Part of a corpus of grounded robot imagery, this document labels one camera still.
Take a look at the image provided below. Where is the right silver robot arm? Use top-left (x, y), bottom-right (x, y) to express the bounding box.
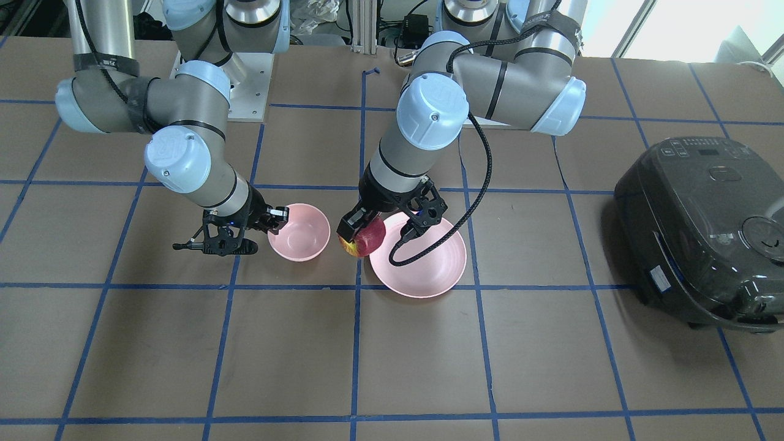
top-left (55, 1), bottom-right (290, 256)

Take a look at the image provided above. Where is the pink plate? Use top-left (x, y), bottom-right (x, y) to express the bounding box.
top-left (369, 213), bottom-right (467, 298)

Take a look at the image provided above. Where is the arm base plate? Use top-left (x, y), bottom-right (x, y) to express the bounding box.
top-left (168, 51), bottom-right (274, 121)

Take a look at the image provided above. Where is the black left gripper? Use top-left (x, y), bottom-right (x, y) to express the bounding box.
top-left (337, 173), bottom-right (448, 242)

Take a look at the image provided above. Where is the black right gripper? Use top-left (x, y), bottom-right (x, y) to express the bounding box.
top-left (173, 187), bottom-right (290, 255)

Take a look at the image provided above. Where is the black rice cooker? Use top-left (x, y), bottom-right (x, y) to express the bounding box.
top-left (614, 136), bottom-right (783, 333)

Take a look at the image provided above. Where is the black braided cable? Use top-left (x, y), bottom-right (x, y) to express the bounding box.
top-left (388, 18), bottom-right (580, 267)

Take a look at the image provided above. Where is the red apple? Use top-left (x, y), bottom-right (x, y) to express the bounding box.
top-left (338, 217), bottom-right (386, 258)

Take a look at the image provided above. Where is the pink bowl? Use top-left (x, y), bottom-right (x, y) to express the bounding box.
top-left (267, 203), bottom-right (331, 262)

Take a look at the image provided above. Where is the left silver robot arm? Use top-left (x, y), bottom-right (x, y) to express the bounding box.
top-left (337, 1), bottom-right (587, 242)

